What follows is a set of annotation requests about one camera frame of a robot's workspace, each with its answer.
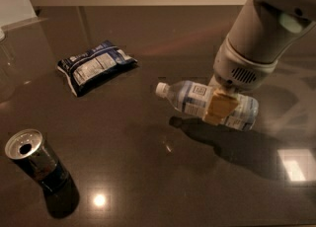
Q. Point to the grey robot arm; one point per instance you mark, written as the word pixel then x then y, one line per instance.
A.
pixel 262 32

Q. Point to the clear container at left edge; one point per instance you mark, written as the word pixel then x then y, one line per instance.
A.
pixel 7 67

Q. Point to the dark aluminium drink can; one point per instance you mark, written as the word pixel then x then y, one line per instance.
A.
pixel 30 151

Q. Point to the blue chip bag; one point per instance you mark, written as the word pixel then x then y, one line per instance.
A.
pixel 86 70

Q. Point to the blue plastic water bottle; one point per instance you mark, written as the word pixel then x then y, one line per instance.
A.
pixel 193 98

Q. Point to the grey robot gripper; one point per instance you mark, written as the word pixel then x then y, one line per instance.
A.
pixel 236 69

